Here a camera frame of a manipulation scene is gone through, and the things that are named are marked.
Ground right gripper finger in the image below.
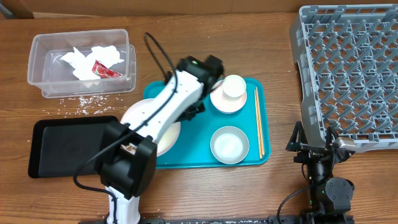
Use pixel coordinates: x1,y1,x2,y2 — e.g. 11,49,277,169
325,126,339,149
285,121,308,152

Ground grey bowl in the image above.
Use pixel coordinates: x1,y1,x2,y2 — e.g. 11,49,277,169
210,126,250,165

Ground large white plate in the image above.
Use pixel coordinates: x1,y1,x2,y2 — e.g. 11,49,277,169
120,98,181,157

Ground white napkin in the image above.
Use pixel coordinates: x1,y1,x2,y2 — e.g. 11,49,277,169
61,45,125,80

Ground red sauce packet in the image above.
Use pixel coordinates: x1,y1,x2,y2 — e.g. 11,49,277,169
92,60,122,78

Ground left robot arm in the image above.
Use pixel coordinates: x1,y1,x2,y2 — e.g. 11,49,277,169
95,55,224,223

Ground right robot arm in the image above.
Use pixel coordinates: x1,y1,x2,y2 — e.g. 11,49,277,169
277,121,356,224

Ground grey dishwasher rack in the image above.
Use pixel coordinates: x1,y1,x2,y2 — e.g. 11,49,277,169
290,4,397,152

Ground clear plastic waste bin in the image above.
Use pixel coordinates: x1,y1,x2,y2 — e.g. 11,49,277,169
27,29,136,98

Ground white cup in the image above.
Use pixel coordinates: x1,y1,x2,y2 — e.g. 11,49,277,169
221,75,246,98

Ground pink saucer plate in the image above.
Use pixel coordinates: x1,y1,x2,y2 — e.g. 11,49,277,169
210,80,248,114

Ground left wooden chopstick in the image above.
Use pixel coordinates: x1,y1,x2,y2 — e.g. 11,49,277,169
254,88,262,159

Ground wooden chopstick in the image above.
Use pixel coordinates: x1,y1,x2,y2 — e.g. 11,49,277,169
257,88,265,157
254,88,262,159

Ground right wooden chopstick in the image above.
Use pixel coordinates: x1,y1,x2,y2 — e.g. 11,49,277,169
257,88,265,157

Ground teal serving tray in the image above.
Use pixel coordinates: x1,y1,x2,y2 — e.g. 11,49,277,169
156,78,271,169

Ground scattered rice grains on table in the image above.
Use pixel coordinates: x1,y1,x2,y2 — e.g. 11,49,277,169
41,94,128,118

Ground black rectangular tray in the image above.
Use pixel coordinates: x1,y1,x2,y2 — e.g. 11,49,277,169
28,116,118,179

